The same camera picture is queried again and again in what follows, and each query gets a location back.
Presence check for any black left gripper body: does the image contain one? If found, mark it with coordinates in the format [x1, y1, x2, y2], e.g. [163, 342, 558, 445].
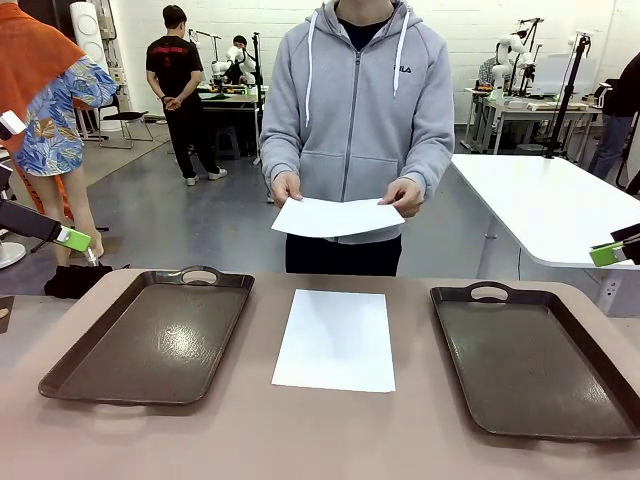
[0, 199, 64, 242]

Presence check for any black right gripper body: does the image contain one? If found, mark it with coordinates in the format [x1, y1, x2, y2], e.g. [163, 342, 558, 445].
[610, 223, 640, 246]

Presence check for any white A4 paper sheet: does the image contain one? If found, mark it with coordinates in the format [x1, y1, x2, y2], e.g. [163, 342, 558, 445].
[271, 288, 397, 394]
[271, 197, 406, 240]

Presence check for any person's left forearm grey sleeve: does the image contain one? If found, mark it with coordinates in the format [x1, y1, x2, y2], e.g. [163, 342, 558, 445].
[397, 134, 455, 201]

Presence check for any person's right forearm grey sleeve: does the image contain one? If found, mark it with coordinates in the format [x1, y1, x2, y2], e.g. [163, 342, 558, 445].
[260, 132, 304, 177]

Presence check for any person's left hand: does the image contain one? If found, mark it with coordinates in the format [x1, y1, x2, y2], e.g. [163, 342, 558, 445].
[377, 177, 426, 219]

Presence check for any person's right hand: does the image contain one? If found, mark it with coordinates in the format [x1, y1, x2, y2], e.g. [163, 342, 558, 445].
[270, 171, 304, 206]

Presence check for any white round fan base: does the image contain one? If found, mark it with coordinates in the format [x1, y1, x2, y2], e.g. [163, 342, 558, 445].
[0, 239, 27, 270]

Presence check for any black bag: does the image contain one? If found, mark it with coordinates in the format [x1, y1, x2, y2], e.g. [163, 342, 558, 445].
[43, 263, 114, 300]

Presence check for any white table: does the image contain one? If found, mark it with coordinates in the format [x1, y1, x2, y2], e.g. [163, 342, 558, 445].
[449, 153, 640, 317]

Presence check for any mannequin in floral dress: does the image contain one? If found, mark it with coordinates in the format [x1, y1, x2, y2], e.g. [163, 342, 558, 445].
[0, 54, 121, 267]

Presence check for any dark brown board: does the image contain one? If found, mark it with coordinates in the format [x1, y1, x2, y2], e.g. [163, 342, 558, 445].
[0, 294, 15, 336]

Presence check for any person in dark jacket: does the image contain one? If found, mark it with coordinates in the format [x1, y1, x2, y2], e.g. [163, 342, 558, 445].
[588, 52, 640, 182]

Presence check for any brown plastic serving tray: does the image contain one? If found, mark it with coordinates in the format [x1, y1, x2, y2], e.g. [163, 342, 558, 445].
[38, 264, 256, 407]
[429, 281, 640, 443]

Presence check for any black chair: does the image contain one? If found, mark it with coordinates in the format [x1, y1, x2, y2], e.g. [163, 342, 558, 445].
[99, 94, 154, 150]

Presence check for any orange garment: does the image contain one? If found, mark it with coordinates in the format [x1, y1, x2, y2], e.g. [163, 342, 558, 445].
[0, 0, 87, 151]

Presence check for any light background desk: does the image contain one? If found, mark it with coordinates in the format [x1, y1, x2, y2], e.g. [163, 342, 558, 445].
[462, 87, 601, 155]

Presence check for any grey stool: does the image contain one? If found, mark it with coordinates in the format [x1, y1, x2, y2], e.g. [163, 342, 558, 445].
[215, 125, 242, 161]

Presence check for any white tower air conditioner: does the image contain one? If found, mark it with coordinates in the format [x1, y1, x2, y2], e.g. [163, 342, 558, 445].
[69, 1, 124, 132]

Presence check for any man in black t-shirt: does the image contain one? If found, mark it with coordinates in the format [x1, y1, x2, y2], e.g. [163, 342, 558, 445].
[145, 4, 229, 187]

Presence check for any dark background work table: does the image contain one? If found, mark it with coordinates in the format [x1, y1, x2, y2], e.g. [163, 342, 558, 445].
[197, 82, 269, 161]

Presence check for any person in plaid shirt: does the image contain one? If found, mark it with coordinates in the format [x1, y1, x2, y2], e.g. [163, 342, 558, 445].
[477, 55, 502, 92]

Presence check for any black tripod pole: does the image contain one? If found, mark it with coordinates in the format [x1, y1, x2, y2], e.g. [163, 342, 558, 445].
[251, 32, 265, 166]

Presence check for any person in grey hoodie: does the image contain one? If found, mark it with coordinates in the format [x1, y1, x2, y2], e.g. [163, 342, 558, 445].
[259, 0, 456, 277]

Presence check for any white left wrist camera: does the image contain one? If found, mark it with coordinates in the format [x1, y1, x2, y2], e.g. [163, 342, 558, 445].
[0, 110, 27, 141]

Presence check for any black camera stand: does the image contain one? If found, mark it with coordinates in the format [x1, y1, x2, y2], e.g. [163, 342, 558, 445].
[542, 33, 594, 160]

